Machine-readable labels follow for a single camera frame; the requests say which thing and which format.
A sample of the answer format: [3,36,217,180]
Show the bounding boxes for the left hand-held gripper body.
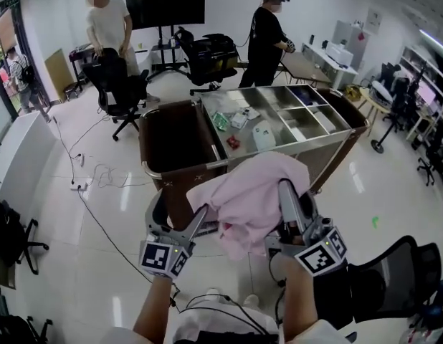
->
[138,223,196,282]

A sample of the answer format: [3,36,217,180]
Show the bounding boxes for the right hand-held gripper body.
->
[263,216,349,278]

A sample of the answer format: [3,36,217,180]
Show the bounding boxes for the pink cloth garment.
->
[185,151,312,263]

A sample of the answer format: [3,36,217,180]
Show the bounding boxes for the wood and steel cart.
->
[138,84,372,237]

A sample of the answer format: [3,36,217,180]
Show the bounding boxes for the person's right forearm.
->
[280,258,321,342]

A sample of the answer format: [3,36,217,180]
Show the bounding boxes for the person's left forearm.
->
[131,276,176,340]

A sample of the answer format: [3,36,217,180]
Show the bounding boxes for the white plastic bag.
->
[251,120,275,151]

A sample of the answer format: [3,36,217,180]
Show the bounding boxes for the black mesh office chair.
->
[313,234,443,333]

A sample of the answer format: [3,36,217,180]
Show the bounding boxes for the person's white shirt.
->
[99,295,356,344]

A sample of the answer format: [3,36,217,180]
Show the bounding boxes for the white folded towels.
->
[310,107,339,134]

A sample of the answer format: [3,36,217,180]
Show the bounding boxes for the white packet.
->
[230,111,249,129]

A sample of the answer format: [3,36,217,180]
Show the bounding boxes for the green packets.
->
[209,110,230,133]

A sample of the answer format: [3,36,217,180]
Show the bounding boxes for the purple folded cloth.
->
[289,86,318,107]

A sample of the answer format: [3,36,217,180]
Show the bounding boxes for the round wooden table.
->
[357,86,391,136]

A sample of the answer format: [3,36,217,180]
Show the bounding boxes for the black swivel chair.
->
[0,195,50,276]
[381,62,412,133]
[416,120,443,188]
[81,47,151,142]

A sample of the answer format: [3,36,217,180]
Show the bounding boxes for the white device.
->
[370,80,394,103]

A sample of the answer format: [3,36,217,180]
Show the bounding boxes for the brown folding table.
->
[278,50,333,87]

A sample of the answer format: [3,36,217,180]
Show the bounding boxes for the white desk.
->
[300,42,359,91]

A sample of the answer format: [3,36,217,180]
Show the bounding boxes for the white counter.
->
[0,111,60,227]

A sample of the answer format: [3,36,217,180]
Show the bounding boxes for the white printer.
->
[325,44,354,67]

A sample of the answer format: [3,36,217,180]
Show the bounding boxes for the black television stand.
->
[148,25,194,82]

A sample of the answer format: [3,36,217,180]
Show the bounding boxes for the black gaming chair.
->
[173,27,239,97]

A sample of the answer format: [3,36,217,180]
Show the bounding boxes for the yellow board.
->
[44,48,70,102]

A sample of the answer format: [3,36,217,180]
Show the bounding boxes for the dark purple table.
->
[68,43,97,93]

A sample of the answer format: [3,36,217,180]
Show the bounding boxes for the white cabinet with red tag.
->
[331,19,373,61]

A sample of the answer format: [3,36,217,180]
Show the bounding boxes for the white storage shelving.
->
[400,44,443,143]

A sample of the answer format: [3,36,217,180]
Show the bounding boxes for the black television screen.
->
[124,0,207,32]

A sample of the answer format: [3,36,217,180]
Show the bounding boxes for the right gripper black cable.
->
[267,249,290,325]

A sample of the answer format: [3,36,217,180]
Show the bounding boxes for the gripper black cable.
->
[267,249,290,325]
[169,283,278,336]

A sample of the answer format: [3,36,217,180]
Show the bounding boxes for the black floor cable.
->
[49,116,154,286]

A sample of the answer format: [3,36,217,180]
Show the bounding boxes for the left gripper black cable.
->
[169,283,278,336]

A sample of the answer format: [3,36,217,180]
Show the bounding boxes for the white floor cable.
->
[90,163,154,189]

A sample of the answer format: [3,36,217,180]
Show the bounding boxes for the black stanchion post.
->
[371,118,400,154]

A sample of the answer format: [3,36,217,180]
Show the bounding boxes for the white wall notice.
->
[364,7,384,35]

